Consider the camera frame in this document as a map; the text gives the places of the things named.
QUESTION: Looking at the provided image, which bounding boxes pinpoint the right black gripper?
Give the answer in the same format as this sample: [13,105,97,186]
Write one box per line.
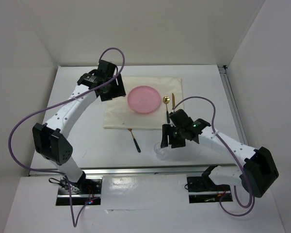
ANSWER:
[160,123,186,148]

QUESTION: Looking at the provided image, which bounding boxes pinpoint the cream cloth placemat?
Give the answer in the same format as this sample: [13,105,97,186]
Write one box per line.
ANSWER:
[103,76,183,130]

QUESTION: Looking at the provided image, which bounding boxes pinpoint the pink plastic plate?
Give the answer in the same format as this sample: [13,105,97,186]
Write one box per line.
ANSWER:
[127,85,162,114]

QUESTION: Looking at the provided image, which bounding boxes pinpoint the gold knife green handle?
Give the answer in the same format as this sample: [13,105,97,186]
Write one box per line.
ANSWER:
[172,93,176,109]

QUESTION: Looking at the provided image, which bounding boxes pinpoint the gold fork green handle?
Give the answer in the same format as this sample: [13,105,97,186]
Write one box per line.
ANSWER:
[128,129,141,153]

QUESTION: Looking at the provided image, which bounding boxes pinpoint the gold spoon green handle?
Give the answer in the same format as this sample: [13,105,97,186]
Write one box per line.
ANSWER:
[162,96,170,124]

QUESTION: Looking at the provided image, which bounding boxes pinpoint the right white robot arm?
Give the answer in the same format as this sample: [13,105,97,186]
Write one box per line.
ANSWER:
[160,109,279,198]

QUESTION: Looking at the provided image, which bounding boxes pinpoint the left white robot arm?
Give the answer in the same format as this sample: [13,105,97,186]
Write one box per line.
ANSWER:
[32,60,126,194]

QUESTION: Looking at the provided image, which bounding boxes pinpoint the aluminium front rail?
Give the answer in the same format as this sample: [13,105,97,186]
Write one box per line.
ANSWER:
[28,164,257,176]

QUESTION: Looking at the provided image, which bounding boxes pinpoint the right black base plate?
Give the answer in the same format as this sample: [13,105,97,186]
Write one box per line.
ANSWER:
[184,176,233,203]

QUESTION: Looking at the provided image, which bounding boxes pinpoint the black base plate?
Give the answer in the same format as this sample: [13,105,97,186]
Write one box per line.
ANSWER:
[184,176,233,203]
[49,178,102,206]

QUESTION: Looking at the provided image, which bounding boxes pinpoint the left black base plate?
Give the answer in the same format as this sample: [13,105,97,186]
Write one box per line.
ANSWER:
[49,178,102,206]

